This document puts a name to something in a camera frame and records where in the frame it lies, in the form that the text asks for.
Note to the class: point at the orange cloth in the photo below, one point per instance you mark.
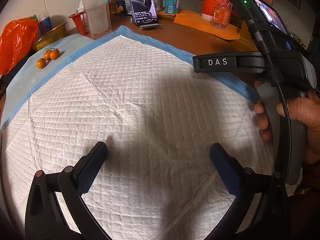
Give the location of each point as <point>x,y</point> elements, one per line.
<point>195,21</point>

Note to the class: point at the orange drink bottle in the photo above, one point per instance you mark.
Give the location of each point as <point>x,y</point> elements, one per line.
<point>221,10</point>

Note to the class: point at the black smartphone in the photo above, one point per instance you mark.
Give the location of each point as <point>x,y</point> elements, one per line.
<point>142,5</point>

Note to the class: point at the phone stand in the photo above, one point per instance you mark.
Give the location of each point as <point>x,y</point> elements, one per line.
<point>150,27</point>

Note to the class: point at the white absorbent pad blue border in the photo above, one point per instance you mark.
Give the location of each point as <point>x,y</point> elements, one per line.
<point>150,92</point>

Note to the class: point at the printed tin can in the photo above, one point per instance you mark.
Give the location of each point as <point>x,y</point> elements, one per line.
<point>158,0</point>

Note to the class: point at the blue smiley tin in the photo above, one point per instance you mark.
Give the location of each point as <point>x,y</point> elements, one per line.
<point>121,8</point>

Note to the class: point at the brass metal basin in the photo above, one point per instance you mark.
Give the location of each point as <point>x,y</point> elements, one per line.
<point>55,32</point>

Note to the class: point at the person's right hand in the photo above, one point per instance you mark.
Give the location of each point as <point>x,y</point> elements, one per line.
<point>310,115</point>

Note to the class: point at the orange plastic bag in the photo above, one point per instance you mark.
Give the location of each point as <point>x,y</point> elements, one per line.
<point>15,42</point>

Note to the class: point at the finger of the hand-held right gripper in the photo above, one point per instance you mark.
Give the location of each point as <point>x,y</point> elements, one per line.
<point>217,62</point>

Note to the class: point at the red plastic basket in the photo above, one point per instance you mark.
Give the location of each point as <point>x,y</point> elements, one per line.
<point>77,21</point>

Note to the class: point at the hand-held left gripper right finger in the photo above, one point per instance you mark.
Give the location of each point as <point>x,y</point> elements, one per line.
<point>225,170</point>

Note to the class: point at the light blue underpad sheet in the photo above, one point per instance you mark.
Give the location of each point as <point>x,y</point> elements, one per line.
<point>25,80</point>

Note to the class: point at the clear plastic container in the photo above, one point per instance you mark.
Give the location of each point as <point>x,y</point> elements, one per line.
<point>97,17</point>

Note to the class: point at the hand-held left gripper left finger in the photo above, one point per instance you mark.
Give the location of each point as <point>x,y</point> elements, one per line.
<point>91,166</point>

